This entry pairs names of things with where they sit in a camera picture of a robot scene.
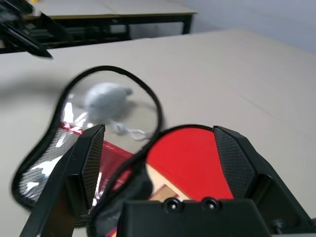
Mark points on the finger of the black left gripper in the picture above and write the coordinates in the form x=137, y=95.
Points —
x=58, y=27
x=29, y=44

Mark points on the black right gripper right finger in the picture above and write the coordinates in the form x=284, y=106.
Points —
x=247, y=160

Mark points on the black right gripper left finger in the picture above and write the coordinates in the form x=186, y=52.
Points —
x=71, y=172

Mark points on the black red paddle case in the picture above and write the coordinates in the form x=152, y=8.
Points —
x=44, y=158

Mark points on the red ping-pong paddle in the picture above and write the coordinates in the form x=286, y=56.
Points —
x=185, y=158

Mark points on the beige side table black frame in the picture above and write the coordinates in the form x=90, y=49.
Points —
x=118, y=11

